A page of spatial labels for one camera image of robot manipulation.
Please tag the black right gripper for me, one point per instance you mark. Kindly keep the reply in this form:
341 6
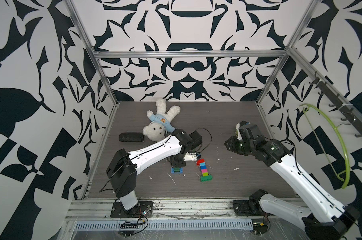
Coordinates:
230 145

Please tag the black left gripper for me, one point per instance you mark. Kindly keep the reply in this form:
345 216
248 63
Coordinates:
177 164

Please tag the long blue lego brick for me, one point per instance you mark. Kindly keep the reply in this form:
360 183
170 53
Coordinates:
176 170

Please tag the red lego brick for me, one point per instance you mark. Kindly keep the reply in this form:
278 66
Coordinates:
200 161

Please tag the green long lego plate brick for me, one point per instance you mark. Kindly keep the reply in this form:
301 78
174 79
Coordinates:
206 178

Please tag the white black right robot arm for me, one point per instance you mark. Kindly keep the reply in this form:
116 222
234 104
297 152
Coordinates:
323 218

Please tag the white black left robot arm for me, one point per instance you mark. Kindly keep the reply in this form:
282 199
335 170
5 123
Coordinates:
179 147

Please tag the white teddy bear blue shirt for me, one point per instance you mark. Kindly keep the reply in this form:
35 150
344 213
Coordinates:
161 121

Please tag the black remote control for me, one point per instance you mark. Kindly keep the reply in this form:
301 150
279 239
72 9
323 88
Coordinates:
131 137

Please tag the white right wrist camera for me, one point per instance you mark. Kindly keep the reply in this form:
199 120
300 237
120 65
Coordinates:
237 133

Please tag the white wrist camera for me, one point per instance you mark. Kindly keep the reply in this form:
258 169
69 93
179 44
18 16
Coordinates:
192 157
237 133

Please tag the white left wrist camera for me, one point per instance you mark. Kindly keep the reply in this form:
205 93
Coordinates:
192 157

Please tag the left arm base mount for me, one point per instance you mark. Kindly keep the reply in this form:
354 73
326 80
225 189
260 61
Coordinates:
143 208

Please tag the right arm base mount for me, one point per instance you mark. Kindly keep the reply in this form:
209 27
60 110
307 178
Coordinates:
250 207

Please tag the black wall hook rack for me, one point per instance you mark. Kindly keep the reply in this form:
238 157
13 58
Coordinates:
352 116

